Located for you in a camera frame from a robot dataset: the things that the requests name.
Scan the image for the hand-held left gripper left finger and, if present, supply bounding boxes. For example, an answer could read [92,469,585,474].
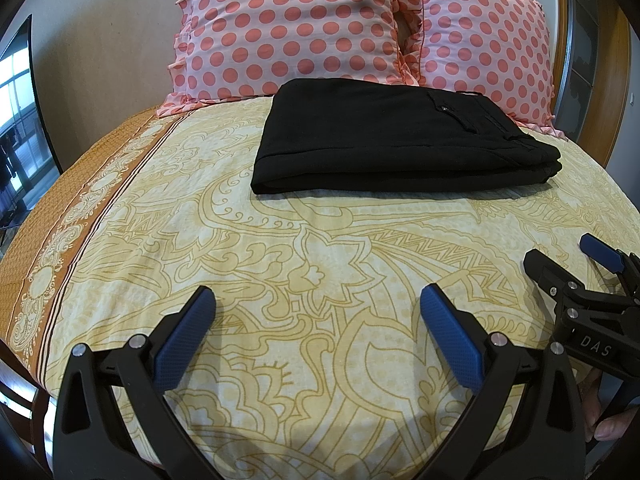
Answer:
[52,285,218,480]

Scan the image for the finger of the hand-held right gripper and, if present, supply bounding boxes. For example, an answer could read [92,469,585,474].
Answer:
[579,233,640,305]
[523,248,577,307]

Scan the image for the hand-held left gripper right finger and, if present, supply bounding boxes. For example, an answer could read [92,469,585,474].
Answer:
[419,282,590,480]

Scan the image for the black pants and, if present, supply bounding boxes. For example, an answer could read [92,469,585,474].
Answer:
[250,78,562,197]

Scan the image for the person's right hand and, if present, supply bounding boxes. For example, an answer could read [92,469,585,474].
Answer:
[582,367,640,443]

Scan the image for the yellow patterned bed sheet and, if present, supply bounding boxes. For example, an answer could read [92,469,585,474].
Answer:
[0,95,640,480]

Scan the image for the grey glass door panel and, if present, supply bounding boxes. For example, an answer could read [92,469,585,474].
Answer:
[562,0,626,161]

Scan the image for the pink polka dot pillow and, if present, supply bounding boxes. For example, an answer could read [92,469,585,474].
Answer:
[400,0,567,142]
[167,0,422,107]

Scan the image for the black flat screen television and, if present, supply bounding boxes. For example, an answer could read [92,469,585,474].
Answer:
[0,14,65,211]

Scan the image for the wooden door frame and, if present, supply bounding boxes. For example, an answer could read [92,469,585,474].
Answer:
[487,0,640,171]

